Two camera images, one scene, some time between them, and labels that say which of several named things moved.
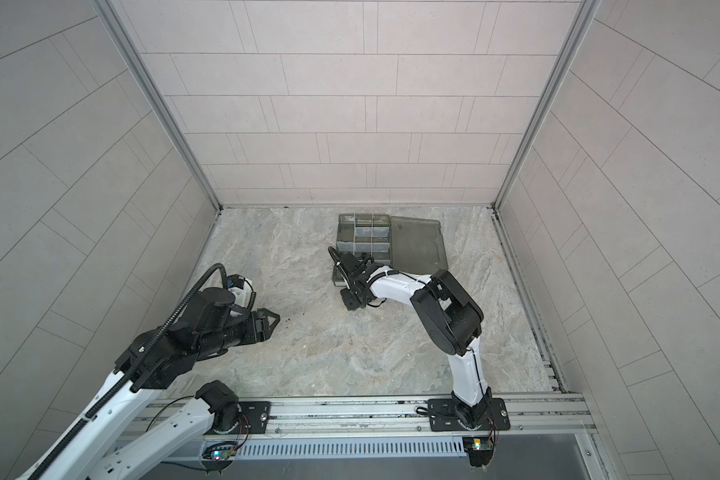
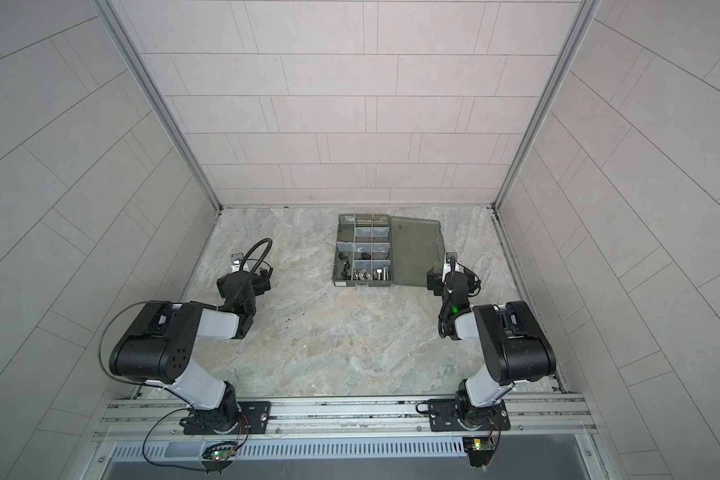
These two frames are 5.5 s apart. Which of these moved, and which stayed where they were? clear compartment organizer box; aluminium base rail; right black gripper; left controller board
Moved: right black gripper
Stayed: aluminium base rail; left controller board; clear compartment organizer box
